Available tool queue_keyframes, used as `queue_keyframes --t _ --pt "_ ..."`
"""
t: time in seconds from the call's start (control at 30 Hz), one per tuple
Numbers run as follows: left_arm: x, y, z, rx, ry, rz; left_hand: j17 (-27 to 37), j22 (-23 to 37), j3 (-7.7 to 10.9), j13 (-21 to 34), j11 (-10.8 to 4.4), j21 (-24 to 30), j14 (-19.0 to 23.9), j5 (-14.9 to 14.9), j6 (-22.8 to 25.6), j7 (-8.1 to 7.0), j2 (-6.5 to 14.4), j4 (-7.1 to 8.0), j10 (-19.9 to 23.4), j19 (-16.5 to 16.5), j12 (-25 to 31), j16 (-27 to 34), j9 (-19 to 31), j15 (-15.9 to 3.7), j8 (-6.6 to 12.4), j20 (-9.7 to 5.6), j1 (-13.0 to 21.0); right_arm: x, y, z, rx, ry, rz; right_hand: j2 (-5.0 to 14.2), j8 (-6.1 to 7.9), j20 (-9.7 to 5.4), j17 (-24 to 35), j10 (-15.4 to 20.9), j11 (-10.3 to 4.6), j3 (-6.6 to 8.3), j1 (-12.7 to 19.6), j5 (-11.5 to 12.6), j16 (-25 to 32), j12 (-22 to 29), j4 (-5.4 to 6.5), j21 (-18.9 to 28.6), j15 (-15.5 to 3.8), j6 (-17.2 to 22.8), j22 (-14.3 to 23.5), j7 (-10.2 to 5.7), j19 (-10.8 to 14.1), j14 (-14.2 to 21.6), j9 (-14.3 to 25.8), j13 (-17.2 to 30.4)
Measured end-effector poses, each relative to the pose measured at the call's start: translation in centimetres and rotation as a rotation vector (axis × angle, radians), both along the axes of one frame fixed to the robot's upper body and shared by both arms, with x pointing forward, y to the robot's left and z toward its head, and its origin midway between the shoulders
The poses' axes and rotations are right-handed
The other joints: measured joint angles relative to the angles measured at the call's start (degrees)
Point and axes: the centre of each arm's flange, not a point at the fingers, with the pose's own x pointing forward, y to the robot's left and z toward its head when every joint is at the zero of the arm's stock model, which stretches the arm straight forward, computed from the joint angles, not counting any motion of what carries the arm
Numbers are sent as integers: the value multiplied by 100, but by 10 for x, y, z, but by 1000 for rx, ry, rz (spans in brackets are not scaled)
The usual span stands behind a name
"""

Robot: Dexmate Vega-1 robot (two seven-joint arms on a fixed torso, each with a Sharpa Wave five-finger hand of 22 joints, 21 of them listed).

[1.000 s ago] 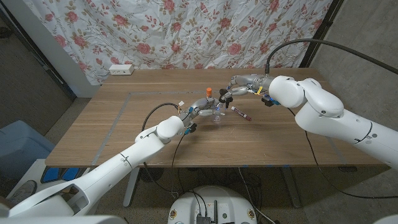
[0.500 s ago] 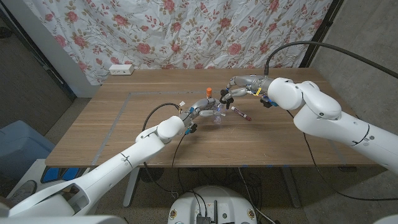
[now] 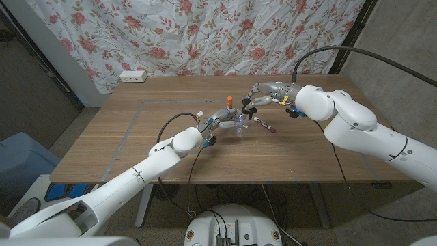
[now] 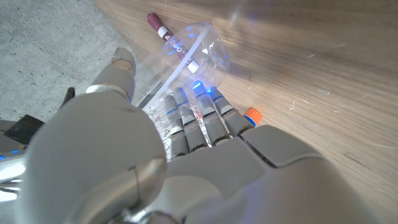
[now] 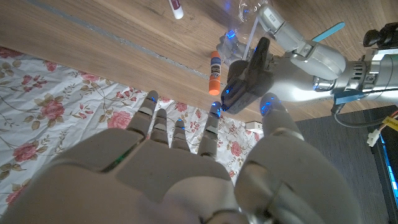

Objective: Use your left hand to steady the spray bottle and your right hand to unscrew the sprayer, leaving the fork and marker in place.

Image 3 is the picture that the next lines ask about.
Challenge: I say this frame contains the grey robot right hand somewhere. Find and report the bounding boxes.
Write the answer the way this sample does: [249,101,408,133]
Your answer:
[241,81,303,119]

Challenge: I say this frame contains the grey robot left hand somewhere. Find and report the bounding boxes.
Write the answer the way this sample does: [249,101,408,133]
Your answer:
[197,107,249,146]

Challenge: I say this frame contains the maroon dry-erase marker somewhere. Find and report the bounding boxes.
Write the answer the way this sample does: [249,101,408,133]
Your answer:
[253,116,277,134]

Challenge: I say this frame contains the floral fabric backdrop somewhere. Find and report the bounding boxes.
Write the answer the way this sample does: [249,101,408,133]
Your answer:
[25,0,366,94]

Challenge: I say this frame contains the black round floor object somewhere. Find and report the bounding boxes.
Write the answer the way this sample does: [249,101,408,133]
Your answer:
[153,183,181,201]

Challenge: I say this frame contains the black backdrop pole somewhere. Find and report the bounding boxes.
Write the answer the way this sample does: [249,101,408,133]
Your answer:
[328,0,378,75]

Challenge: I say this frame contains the white power strip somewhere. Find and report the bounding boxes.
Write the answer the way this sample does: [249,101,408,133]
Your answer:
[119,70,148,83]

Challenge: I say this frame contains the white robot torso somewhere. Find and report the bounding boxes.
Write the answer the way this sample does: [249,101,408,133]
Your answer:
[184,204,283,246]

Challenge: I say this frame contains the white table leg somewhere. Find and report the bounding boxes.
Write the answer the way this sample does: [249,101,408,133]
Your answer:
[135,186,153,228]

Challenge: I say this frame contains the grey table leg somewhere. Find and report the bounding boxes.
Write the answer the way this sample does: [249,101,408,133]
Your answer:
[309,182,331,229]

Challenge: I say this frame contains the white floor board blue pads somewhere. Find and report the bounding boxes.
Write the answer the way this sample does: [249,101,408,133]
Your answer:
[7,174,103,219]

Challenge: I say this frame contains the blue plastic bin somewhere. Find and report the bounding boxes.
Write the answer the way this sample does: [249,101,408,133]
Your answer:
[0,132,61,198]

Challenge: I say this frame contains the grey shoe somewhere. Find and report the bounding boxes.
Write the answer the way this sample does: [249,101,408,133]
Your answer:
[10,197,41,225]

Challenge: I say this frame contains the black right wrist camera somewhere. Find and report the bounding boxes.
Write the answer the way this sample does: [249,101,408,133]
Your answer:
[285,105,307,119]

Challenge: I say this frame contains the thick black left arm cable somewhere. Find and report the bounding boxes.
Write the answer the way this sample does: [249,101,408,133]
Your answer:
[156,112,202,144]

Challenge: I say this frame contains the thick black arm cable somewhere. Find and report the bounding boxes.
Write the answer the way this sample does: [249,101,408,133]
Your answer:
[291,45,437,88]
[156,112,202,144]

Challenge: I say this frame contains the thin black left wrist cable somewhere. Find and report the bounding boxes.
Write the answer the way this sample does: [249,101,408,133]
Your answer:
[187,146,205,215]

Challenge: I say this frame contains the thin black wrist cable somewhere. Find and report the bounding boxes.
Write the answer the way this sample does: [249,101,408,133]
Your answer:
[187,146,205,215]
[313,121,437,223]

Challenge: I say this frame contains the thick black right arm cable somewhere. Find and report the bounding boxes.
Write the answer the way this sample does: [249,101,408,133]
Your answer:
[291,45,437,88]

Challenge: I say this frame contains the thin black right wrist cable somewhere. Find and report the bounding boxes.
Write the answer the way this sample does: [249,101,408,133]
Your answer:
[313,121,437,223]

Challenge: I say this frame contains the black door frame strip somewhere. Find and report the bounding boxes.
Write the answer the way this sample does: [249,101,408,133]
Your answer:
[0,8,85,112]

